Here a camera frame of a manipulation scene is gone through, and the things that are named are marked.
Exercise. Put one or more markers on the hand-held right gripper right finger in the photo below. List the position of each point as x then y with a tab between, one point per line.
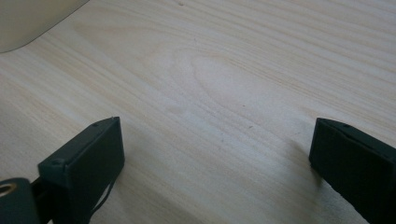
355	165

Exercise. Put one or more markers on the cream rounded flat object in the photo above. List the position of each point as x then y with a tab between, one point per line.
28	18

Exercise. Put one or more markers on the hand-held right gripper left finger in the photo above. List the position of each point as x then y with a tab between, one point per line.
84	161

